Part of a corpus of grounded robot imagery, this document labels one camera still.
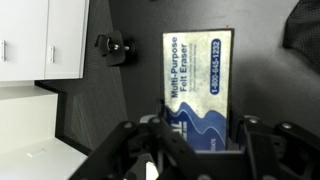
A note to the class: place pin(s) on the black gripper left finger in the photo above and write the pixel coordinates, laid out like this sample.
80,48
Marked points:
140,150

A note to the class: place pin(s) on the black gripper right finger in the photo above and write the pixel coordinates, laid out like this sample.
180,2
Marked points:
283,150

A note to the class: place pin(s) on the black cloth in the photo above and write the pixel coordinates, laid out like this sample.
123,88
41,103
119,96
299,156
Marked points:
306,33

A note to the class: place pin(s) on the white drawer cabinet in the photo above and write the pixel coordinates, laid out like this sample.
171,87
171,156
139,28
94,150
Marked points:
23,33

